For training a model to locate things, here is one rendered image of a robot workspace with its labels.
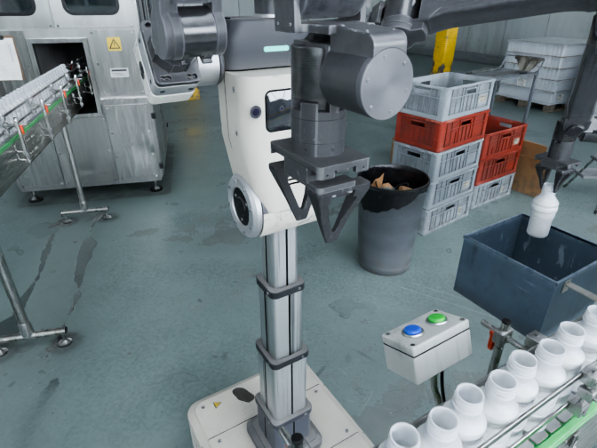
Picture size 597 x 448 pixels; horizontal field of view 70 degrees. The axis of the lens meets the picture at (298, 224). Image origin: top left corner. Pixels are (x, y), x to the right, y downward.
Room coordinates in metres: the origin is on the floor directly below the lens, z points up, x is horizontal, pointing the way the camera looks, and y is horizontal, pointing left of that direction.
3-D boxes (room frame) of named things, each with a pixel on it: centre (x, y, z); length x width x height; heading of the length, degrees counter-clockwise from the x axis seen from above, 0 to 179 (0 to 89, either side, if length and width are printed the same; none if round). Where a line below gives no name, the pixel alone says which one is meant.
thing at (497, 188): (3.65, -1.62, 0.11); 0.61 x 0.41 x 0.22; 124
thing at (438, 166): (3.20, -1.08, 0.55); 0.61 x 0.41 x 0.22; 129
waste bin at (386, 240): (2.50, -0.59, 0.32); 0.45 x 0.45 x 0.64
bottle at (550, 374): (0.48, -0.39, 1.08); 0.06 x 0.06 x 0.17
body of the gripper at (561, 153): (1.16, -0.74, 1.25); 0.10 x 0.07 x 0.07; 31
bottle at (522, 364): (0.46, -0.33, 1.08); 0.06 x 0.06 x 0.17
